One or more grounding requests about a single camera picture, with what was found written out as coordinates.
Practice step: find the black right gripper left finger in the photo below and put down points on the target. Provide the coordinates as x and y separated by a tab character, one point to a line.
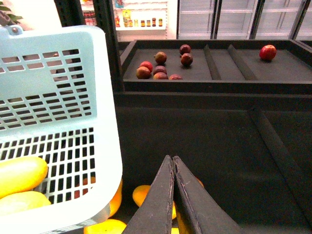
154	216

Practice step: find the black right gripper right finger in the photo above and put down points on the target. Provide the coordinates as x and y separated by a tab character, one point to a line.
196	211

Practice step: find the yellow lemon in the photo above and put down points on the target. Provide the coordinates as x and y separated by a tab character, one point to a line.
21	174

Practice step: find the light blue plastic basket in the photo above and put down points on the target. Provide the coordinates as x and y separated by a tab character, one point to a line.
56	103

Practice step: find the black front display tray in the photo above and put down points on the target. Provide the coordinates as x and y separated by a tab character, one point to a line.
215	137

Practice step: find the black display tray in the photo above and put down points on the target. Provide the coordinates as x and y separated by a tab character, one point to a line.
215	137
222	66

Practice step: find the black tray divider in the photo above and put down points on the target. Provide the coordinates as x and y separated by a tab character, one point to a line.
299	184

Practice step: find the black rear display tray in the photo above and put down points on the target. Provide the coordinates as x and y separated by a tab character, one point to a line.
222	66

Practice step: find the dark passion fruit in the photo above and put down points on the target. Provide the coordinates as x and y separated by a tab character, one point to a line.
185	48
186	59
160	58

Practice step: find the red apple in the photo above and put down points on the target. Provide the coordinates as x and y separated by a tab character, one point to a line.
267	52

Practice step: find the shelf of sauce bottles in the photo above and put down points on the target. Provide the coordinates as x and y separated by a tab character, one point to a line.
145	19

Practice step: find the glass door refrigerator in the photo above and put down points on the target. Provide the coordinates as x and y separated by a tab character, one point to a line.
244	19

